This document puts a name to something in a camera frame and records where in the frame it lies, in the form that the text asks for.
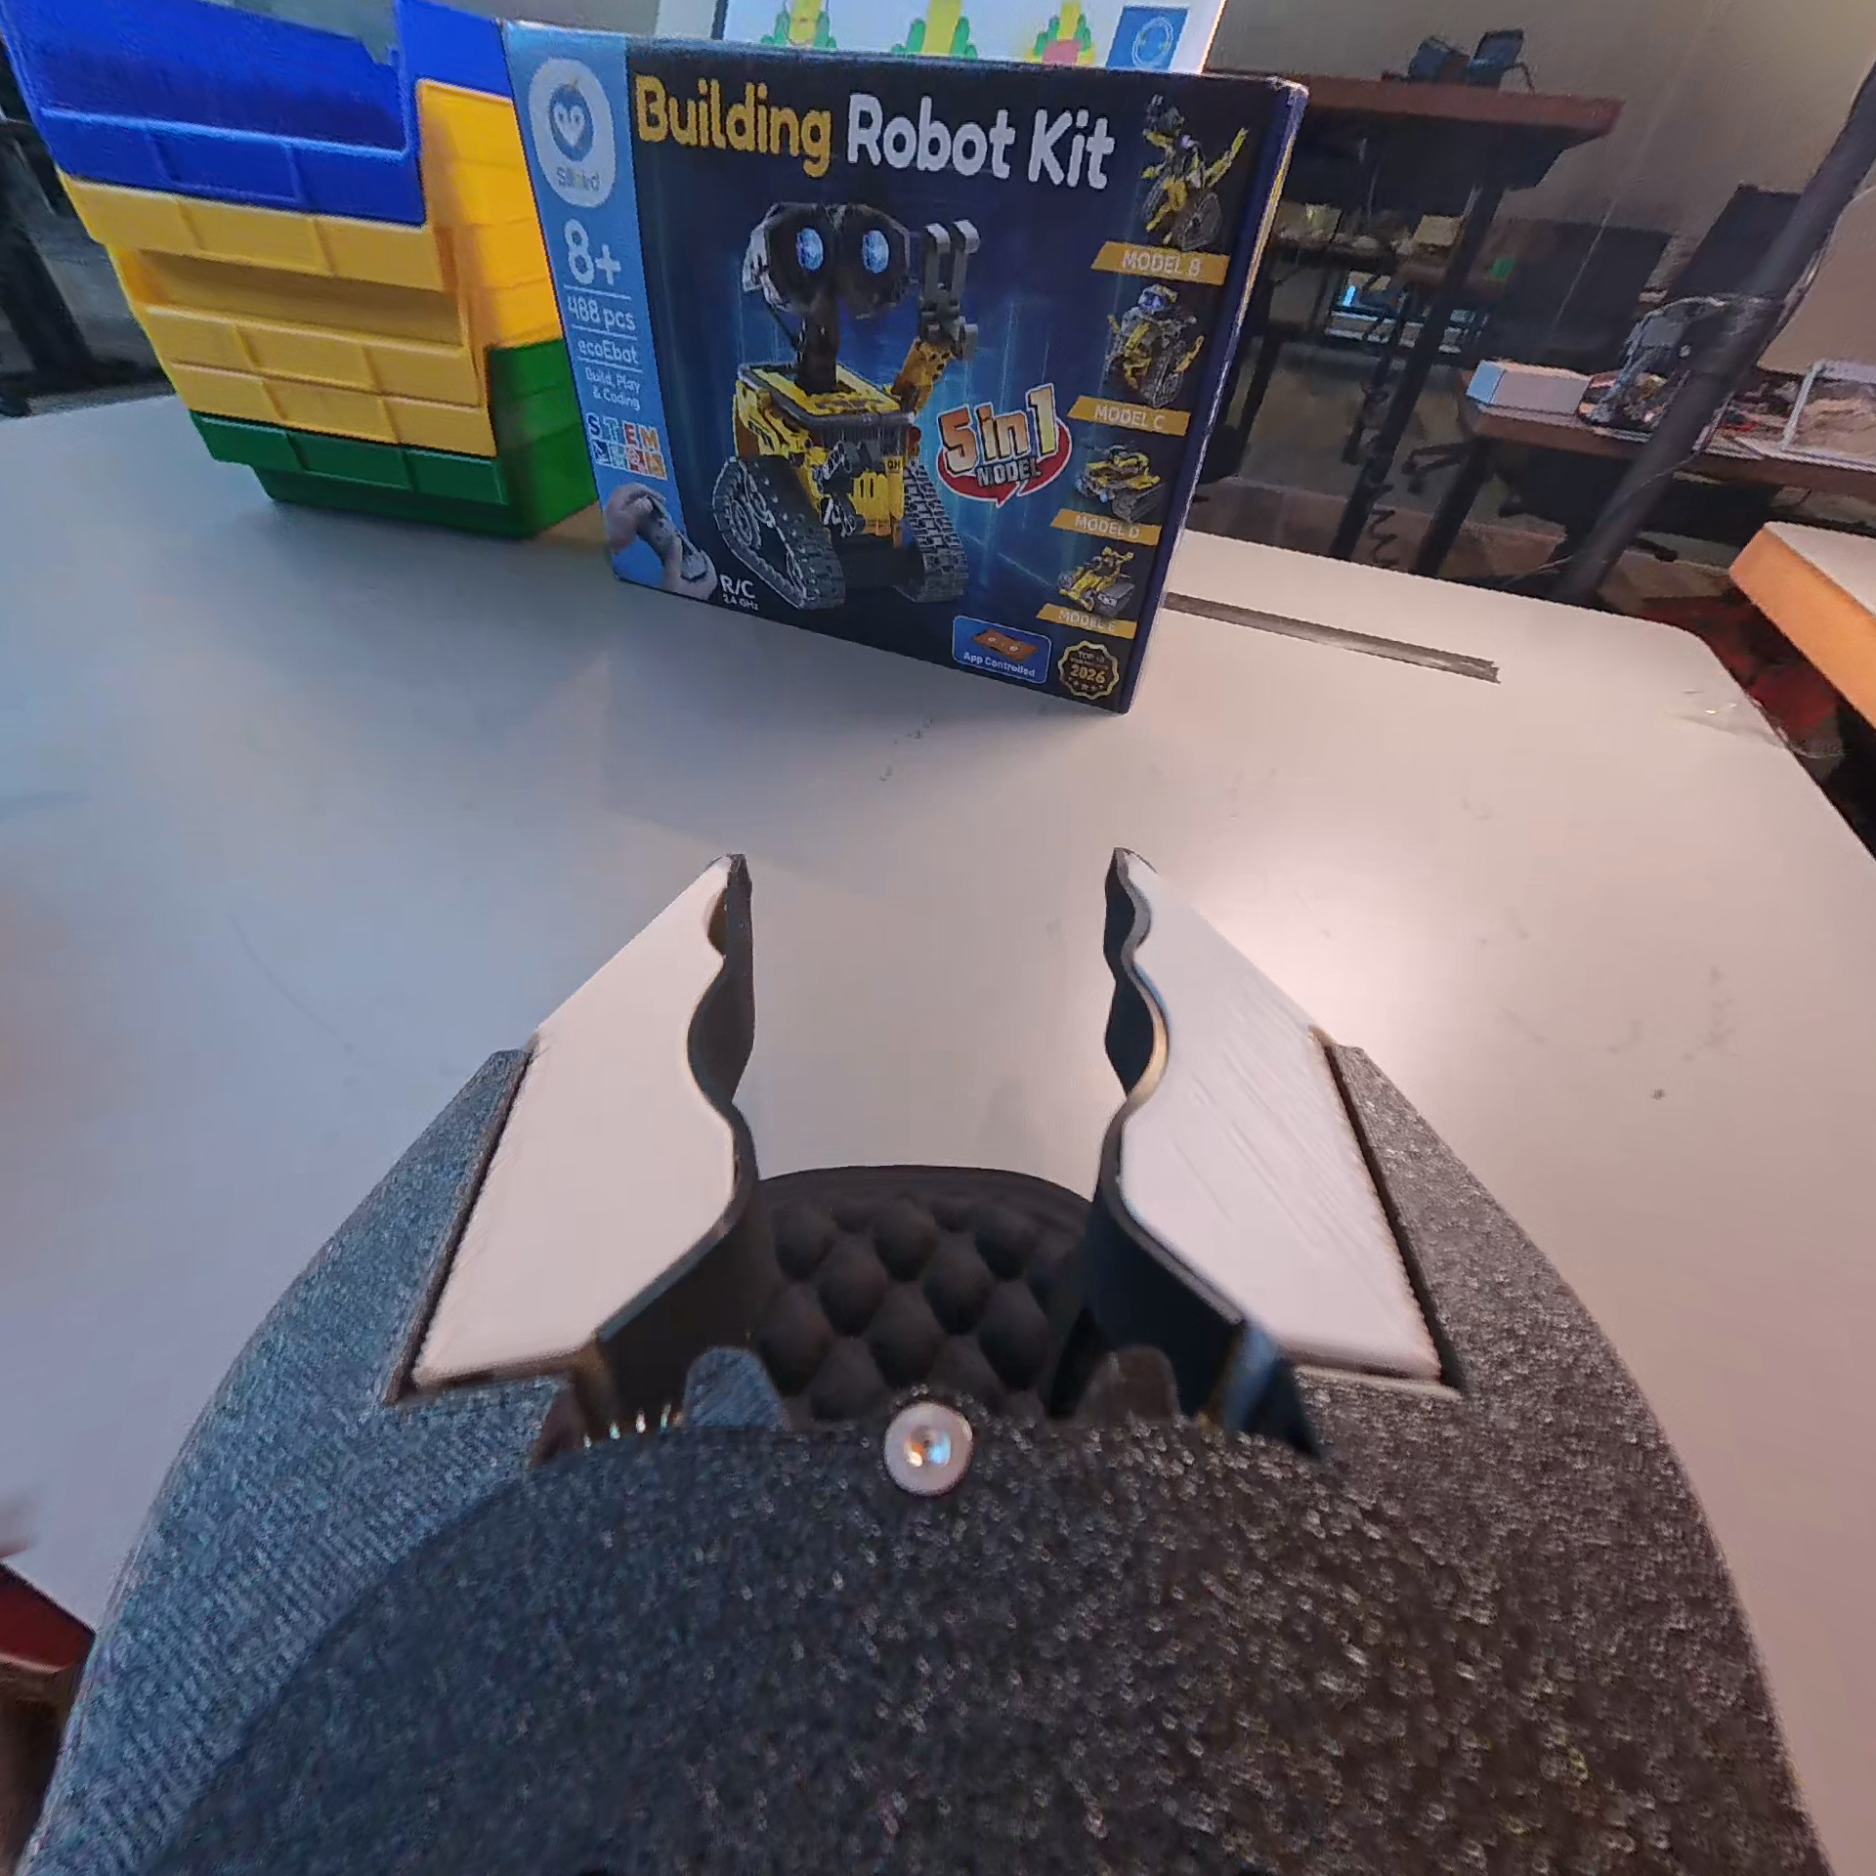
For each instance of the grey desk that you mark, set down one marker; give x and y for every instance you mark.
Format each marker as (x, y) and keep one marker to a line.
(367, 805)

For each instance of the blue storage bin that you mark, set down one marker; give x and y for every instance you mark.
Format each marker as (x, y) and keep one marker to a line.
(222, 102)

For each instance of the small white box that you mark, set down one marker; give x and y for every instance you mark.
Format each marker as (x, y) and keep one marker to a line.
(1523, 385)

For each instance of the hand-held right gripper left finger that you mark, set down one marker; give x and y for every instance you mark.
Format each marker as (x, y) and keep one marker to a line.
(600, 1173)

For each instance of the blue cardboard kit box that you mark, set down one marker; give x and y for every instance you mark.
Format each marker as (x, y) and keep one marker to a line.
(878, 368)

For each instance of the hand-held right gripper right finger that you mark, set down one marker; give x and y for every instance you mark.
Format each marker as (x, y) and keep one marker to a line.
(1262, 1173)

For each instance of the black office chair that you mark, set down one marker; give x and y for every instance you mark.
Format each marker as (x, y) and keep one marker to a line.
(923, 1274)

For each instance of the wood-edged table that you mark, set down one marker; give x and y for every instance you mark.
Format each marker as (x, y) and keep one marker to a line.
(1817, 602)

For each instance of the black tripod pole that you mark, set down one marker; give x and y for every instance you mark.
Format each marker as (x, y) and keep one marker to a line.
(1714, 381)

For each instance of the brown workshop table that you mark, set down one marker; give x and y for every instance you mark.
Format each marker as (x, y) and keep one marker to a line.
(1686, 440)
(1438, 108)

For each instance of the printed instruction sheet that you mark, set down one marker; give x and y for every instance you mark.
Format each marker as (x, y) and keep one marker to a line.
(941, 28)

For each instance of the yellow storage bin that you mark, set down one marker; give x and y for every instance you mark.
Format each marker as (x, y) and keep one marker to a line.
(323, 323)

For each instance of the green storage bin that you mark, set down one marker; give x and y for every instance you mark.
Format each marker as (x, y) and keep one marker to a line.
(441, 471)

